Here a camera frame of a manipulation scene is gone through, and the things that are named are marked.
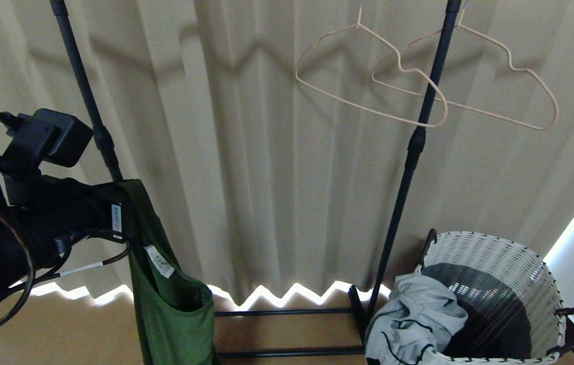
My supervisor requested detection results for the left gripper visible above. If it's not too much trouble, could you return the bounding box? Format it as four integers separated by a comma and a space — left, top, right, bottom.
16, 175, 134, 268

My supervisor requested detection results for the pale grey garment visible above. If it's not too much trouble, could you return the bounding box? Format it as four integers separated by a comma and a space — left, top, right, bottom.
365, 273, 470, 365

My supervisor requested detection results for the green long-sleeved shirt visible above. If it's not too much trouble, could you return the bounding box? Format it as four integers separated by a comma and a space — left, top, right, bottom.
116, 178, 222, 365

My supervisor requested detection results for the black clothes rack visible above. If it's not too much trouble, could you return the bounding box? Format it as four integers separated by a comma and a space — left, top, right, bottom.
50, 0, 464, 359

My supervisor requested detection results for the beige curtain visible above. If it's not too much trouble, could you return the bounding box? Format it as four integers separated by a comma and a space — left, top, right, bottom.
0, 0, 574, 307

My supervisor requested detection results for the white laundry basket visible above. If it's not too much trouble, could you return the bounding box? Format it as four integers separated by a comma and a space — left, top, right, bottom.
365, 228, 574, 365

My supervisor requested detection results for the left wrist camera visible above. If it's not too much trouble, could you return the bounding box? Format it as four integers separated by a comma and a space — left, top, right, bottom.
1, 108, 94, 204

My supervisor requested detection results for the pink clothes hanger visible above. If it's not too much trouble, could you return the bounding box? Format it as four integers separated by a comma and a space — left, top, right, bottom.
294, 6, 449, 129
371, 6, 560, 132

